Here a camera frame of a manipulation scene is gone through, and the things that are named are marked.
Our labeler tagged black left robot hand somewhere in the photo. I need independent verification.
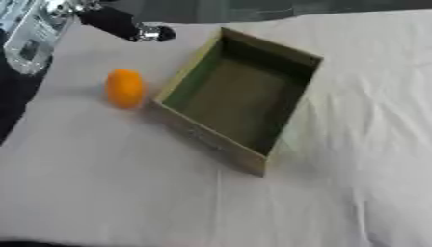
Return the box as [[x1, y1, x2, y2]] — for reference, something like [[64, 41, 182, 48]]
[[74, 5, 177, 43]]

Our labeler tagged tan cardboard box green inside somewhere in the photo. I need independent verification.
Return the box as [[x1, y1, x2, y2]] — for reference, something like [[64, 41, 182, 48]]
[[148, 26, 326, 178]]

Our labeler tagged orange toy fruit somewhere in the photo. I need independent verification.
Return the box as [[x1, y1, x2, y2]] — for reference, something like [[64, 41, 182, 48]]
[[104, 69, 148, 110]]

